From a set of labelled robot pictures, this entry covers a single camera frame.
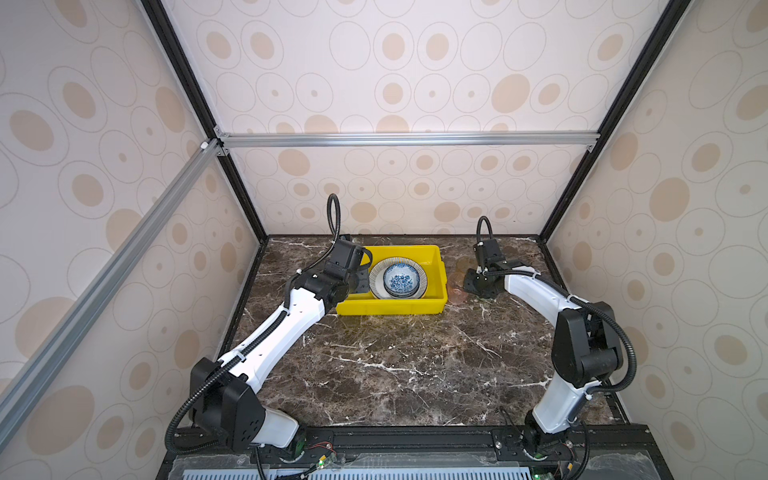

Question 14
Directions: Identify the pink translucent cup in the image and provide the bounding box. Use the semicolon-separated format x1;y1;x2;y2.
448;287;469;305

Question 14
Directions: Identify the white black-striped-rim plate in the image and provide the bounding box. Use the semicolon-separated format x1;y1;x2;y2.
369;257;428;300

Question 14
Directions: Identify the diagonal aluminium frame bar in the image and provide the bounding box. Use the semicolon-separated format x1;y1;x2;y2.
1;138;221;449

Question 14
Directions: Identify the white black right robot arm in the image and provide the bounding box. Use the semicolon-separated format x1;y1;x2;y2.
464;236;638;438

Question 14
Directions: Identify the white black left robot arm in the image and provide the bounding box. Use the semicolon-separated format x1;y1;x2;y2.
164;239;373;455

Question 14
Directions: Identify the yellow plastic bin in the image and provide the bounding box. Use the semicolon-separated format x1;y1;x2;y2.
336;245;448;316

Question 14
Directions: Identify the amber translucent cup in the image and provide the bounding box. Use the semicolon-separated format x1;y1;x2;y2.
456;256;477;278

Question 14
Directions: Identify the horizontal aluminium frame bar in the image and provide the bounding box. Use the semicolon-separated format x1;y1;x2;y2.
220;130;600;149

